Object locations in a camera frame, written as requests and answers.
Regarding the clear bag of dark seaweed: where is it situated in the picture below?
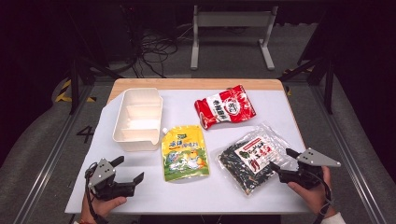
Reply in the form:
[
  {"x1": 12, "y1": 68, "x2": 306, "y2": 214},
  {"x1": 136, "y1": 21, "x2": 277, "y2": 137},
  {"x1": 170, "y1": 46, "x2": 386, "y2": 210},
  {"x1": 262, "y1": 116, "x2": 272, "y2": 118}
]
[{"x1": 217, "y1": 123, "x2": 299, "y2": 198}]

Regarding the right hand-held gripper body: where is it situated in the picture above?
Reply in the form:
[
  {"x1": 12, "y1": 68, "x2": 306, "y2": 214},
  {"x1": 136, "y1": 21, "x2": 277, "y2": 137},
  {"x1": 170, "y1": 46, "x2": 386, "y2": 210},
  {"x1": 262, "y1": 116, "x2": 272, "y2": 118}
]
[{"x1": 277, "y1": 147, "x2": 342, "y2": 190}]

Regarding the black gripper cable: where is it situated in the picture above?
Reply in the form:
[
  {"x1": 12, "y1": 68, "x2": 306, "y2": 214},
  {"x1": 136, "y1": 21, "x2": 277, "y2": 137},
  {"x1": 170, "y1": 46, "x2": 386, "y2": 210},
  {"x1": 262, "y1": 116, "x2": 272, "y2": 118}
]
[
  {"x1": 312, "y1": 172, "x2": 334, "y2": 224},
  {"x1": 84, "y1": 161, "x2": 109, "y2": 224}
]

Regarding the white table cover sheet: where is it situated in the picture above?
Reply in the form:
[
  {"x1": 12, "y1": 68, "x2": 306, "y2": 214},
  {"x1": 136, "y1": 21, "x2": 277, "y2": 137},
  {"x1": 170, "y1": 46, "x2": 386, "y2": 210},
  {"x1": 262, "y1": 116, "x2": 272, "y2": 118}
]
[{"x1": 64, "y1": 89, "x2": 312, "y2": 216}]

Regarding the yellow spout pouch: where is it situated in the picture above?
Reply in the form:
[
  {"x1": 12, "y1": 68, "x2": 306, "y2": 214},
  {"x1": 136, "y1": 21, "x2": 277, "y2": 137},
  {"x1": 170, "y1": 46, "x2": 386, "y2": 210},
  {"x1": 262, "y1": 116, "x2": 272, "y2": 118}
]
[{"x1": 160, "y1": 124, "x2": 211, "y2": 183}]

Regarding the person's left hand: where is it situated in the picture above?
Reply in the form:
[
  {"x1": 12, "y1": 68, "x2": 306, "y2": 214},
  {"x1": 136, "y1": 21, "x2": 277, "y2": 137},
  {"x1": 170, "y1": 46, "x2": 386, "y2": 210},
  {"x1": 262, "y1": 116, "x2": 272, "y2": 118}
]
[{"x1": 80, "y1": 193, "x2": 128, "y2": 224}]

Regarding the white desk with metal legs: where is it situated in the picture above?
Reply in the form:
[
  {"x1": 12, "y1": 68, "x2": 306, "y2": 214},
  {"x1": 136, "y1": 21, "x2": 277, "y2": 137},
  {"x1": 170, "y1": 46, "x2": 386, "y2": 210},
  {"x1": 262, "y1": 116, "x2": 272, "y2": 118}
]
[{"x1": 190, "y1": 4, "x2": 279, "y2": 71}]

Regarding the tangle of black floor cables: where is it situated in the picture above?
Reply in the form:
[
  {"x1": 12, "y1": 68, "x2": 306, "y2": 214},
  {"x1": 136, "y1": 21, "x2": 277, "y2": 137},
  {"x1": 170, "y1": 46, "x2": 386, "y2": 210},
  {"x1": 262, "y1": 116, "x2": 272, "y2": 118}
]
[{"x1": 120, "y1": 21, "x2": 194, "y2": 79}]

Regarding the aluminium floor rail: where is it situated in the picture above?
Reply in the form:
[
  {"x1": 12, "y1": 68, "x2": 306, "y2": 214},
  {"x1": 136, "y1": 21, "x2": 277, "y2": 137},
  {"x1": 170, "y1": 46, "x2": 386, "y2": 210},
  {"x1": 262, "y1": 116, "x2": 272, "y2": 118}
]
[
  {"x1": 310, "y1": 83, "x2": 388, "y2": 224},
  {"x1": 13, "y1": 83, "x2": 95, "y2": 224}
]

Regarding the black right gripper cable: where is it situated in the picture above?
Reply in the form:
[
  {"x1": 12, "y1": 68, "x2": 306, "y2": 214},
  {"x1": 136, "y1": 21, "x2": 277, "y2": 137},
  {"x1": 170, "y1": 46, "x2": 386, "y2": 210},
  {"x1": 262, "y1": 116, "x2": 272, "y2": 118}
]
[{"x1": 312, "y1": 172, "x2": 334, "y2": 224}]

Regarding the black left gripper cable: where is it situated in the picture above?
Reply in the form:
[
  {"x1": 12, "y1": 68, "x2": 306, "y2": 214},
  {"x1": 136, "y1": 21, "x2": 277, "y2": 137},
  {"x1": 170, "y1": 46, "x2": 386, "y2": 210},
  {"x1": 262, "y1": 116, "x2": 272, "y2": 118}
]
[{"x1": 84, "y1": 161, "x2": 109, "y2": 224}]

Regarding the black metal stand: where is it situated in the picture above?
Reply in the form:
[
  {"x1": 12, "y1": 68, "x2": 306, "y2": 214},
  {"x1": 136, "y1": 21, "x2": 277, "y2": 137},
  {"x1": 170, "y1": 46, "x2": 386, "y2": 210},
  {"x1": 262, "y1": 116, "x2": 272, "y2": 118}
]
[
  {"x1": 65, "y1": 8, "x2": 123, "y2": 116},
  {"x1": 277, "y1": 12, "x2": 336, "y2": 116}
]

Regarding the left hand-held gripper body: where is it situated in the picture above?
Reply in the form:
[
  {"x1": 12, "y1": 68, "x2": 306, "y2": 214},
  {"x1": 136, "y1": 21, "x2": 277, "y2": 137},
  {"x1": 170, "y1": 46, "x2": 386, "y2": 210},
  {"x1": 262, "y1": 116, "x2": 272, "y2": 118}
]
[{"x1": 85, "y1": 158, "x2": 137, "y2": 202}]

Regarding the red and white snack packet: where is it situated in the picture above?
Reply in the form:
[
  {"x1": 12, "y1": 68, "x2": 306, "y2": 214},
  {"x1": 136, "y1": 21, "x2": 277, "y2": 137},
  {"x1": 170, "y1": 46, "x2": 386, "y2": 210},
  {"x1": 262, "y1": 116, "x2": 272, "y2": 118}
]
[{"x1": 193, "y1": 84, "x2": 257, "y2": 131}]

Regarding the person's right hand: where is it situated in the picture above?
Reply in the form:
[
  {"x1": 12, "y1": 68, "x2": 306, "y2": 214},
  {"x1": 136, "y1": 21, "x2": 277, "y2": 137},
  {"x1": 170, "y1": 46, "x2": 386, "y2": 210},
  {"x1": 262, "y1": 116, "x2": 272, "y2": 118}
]
[{"x1": 286, "y1": 166, "x2": 338, "y2": 219}]

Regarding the white divided plastic container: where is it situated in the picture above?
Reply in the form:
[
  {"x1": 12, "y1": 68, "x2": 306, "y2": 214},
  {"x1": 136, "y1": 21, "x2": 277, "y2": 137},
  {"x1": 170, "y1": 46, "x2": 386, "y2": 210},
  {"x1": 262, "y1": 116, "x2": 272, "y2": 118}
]
[{"x1": 112, "y1": 87, "x2": 164, "y2": 153}]

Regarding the yellow and black floor tape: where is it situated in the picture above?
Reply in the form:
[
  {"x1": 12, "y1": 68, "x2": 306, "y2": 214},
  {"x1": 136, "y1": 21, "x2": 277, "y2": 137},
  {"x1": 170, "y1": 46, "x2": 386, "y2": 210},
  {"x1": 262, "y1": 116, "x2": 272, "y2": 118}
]
[{"x1": 54, "y1": 78, "x2": 97, "y2": 104}]

